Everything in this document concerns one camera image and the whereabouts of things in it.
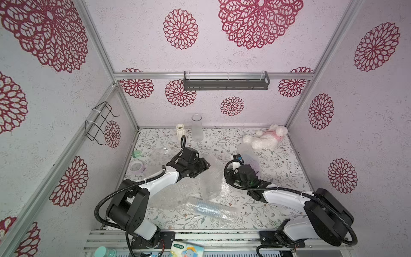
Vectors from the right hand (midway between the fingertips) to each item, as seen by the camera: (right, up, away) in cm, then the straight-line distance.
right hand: (223, 168), depth 86 cm
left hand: (-8, 0, +2) cm, 9 cm away
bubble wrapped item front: (-1, -22, -8) cm, 23 cm away
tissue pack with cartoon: (-20, -31, -19) cm, 42 cm away
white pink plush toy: (+30, +16, +14) cm, 36 cm away
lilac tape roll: (-50, -1, +11) cm, 52 cm away
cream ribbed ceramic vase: (-25, +21, +11) cm, 34 cm away
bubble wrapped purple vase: (+18, +6, +14) cm, 24 cm away
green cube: (-55, +7, +19) cm, 58 cm away
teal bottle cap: (-51, -30, -22) cm, 63 cm away
